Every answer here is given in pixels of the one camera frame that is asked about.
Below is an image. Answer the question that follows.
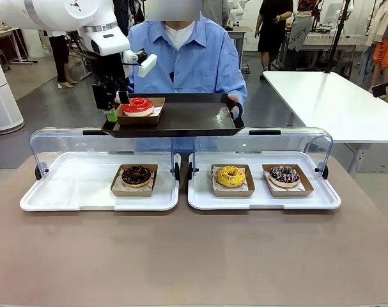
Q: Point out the bystander in black clothes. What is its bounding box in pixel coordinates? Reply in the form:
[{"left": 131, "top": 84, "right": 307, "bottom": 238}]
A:
[{"left": 254, "top": 0, "right": 293, "bottom": 72}]

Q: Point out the white cylindrical air purifier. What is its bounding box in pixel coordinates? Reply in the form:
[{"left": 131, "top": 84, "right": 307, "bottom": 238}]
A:
[{"left": 0, "top": 47, "right": 24, "bottom": 132}]

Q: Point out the person's left hand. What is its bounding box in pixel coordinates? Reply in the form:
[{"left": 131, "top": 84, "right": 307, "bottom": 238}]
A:
[{"left": 227, "top": 93, "right": 243, "bottom": 120}]

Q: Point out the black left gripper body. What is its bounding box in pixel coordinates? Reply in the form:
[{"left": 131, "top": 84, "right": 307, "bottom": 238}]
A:
[{"left": 97, "top": 54, "right": 124, "bottom": 86}]

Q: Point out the mannequin with orange shorts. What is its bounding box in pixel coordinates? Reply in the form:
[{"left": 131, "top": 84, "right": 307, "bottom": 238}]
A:
[{"left": 365, "top": 0, "right": 388, "bottom": 91}]

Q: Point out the brown cardboard donut tray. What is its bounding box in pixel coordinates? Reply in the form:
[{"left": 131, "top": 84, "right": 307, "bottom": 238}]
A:
[
  {"left": 261, "top": 164, "right": 315, "bottom": 197},
  {"left": 211, "top": 164, "right": 256, "bottom": 198}
]

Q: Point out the person in blue shirt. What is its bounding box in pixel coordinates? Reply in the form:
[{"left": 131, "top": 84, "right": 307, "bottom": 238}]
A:
[{"left": 127, "top": 0, "right": 248, "bottom": 154}]

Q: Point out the yellow sprinkle donut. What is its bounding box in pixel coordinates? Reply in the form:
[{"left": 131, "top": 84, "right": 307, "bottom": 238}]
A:
[{"left": 215, "top": 165, "right": 247, "bottom": 188}]

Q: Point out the clear plastic display cover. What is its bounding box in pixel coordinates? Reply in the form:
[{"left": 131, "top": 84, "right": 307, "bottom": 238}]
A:
[
  {"left": 189, "top": 127, "right": 334, "bottom": 180},
  {"left": 29, "top": 127, "right": 182, "bottom": 182}
]

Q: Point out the bystander in black trousers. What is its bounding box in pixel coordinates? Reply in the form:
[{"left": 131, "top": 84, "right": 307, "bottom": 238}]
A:
[{"left": 48, "top": 30, "right": 79, "bottom": 88}]

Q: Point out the white background table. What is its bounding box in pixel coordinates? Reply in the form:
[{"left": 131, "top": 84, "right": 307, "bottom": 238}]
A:
[{"left": 263, "top": 70, "right": 388, "bottom": 175}]

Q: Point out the plain chocolate glazed donut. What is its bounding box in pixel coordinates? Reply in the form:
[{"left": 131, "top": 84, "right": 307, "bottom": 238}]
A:
[{"left": 121, "top": 165, "right": 152, "bottom": 188}]

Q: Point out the black tripod stand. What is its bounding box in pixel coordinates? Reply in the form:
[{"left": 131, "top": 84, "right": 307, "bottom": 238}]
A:
[{"left": 323, "top": 0, "right": 355, "bottom": 74}]

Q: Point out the person's left forearm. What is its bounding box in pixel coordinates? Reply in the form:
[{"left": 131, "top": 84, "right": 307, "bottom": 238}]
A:
[{"left": 225, "top": 72, "right": 248, "bottom": 108}]

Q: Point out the chocolate donut with colourful sprinkles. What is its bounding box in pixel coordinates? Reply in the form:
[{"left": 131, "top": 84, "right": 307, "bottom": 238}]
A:
[{"left": 269, "top": 165, "right": 300, "bottom": 188}]

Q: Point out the black serving tray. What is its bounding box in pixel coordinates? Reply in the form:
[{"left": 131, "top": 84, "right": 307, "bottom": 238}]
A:
[{"left": 101, "top": 93, "right": 245, "bottom": 139}]

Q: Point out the white plastic display tray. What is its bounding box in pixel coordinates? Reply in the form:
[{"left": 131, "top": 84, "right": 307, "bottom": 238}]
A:
[
  {"left": 187, "top": 152, "right": 342, "bottom": 211},
  {"left": 20, "top": 152, "right": 180, "bottom": 212}
]

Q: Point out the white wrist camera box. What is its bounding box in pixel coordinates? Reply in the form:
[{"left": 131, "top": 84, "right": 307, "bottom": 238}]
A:
[{"left": 123, "top": 47, "right": 159, "bottom": 78}]

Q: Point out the grey printed garment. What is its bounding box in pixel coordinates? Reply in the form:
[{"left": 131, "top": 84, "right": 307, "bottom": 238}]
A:
[{"left": 286, "top": 17, "right": 313, "bottom": 52}]

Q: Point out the red glazed donut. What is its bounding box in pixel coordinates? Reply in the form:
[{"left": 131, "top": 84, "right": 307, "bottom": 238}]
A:
[
  {"left": 122, "top": 97, "right": 155, "bottom": 117},
  {"left": 116, "top": 97, "right": 166, "bottom": 125}
]

